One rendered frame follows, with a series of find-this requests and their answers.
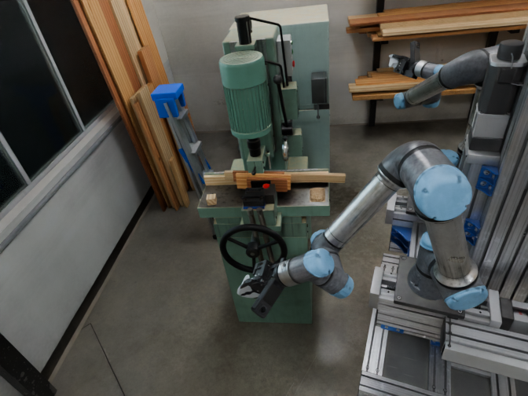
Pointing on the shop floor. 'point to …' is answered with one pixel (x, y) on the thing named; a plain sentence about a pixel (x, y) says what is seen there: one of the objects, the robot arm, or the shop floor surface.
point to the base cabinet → (304, 304)
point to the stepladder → (183, 134)
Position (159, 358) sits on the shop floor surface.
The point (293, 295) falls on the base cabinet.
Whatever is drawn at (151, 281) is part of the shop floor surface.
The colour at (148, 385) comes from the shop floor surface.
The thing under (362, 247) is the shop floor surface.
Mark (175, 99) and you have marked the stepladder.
